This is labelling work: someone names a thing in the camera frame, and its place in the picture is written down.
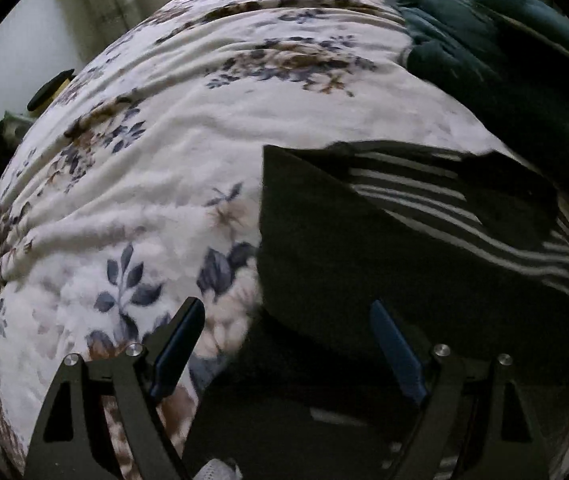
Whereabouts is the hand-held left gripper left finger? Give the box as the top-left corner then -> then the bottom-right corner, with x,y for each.
23,296 -> 206,480

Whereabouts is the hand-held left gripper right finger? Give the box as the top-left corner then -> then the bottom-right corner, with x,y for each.
369,300 -> 550,480

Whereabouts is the black striped garment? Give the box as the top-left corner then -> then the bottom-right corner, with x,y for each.
184,141 -> 569,480

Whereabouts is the floral bed sheet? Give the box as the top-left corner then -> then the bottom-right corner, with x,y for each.
0,0 -> 569,480

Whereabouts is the black bag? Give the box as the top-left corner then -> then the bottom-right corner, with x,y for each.
0,112 -> 32,191

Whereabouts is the dark green blanket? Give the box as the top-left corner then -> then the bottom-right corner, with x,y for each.
371,0 -> 569,211

